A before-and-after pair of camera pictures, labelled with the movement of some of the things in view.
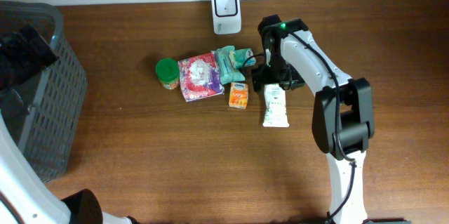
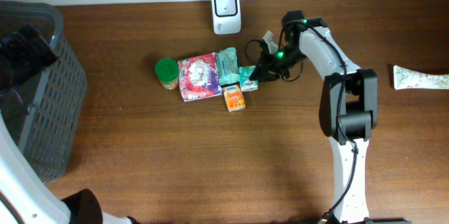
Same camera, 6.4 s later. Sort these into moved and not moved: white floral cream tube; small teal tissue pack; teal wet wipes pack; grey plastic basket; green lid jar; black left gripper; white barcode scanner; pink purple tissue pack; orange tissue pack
Moved: white floral cream tube; orange tissue pack; small teal tissue pack
Not moved: black left gripper; grey plastic basket; green lid jar; pink purple tissue pack; white barcode scanner; teal wet wipes pack
